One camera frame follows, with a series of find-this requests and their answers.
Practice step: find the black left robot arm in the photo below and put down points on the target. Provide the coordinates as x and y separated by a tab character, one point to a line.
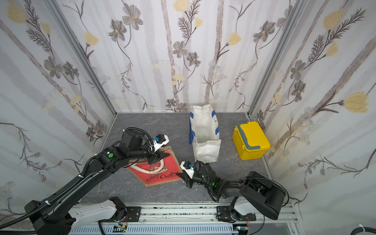
55	215

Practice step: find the yellow cooler box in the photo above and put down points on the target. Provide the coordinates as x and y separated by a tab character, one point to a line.
250	141

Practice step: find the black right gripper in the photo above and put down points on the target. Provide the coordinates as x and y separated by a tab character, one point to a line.
189	178

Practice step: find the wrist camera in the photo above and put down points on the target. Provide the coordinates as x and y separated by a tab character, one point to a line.
187	170
159	141

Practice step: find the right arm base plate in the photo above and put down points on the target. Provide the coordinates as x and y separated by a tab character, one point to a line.
226	214

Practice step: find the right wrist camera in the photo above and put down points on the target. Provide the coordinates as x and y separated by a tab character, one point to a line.
187	170

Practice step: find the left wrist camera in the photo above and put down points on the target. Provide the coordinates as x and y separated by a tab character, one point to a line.
159	141

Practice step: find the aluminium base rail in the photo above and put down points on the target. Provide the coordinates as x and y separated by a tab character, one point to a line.
192	219

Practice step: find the white Doraemon canvas bag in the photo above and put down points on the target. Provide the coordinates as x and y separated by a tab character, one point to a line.
204	133

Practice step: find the small metal scissors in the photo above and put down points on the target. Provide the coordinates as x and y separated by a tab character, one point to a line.
99	191

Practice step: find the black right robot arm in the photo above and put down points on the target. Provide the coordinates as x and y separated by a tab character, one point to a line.
263	194

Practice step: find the red Christmas jute bag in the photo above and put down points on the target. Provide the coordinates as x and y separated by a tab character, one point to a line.
159	173

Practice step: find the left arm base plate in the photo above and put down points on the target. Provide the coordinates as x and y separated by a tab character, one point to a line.
127	214

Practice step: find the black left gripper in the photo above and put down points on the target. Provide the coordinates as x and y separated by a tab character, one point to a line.
154	158

